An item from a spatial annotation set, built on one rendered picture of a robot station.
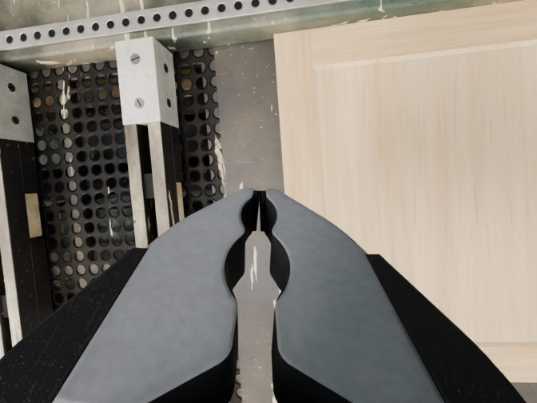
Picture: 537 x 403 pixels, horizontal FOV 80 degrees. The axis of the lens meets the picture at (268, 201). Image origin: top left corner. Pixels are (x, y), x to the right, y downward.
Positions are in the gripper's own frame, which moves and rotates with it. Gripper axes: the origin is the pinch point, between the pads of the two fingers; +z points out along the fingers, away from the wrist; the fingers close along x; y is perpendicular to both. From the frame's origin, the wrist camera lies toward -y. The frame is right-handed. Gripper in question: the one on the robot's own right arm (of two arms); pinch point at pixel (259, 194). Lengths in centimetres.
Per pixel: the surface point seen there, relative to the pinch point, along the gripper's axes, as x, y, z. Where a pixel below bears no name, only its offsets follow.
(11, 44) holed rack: -41, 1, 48
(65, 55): -33, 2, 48
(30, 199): -41, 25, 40
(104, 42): -25, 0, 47
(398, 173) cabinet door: 21.4, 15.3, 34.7
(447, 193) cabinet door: 28.6, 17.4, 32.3
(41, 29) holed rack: -36, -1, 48
